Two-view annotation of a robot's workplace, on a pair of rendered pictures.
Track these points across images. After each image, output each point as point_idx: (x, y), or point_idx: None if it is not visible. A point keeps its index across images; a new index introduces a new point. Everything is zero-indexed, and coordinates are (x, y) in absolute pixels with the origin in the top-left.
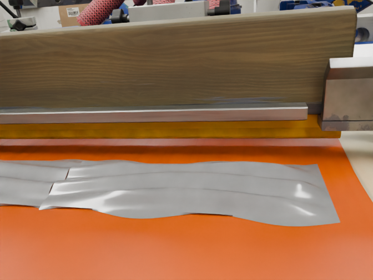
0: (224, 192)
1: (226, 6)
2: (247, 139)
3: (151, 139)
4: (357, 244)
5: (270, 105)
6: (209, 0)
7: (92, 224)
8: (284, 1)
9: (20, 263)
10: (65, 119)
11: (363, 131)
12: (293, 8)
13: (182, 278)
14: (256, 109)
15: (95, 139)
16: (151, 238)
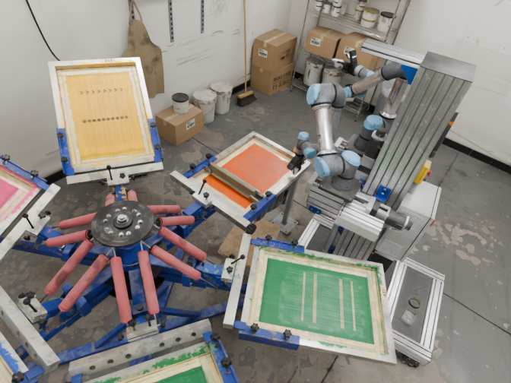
0: (228, 172)
1: (192, 190)
2: (217, 178)
3: (226, 185)
4: (224, 166)
5: None
6: (176, 207)
7: (238, 175)
8: (71, 248)
9: (243, 175)
10: None
11: (206, 173)
12: (77, 243)
13: (235, 169)
14: None
15: (233, 188)
16: (235, 172)
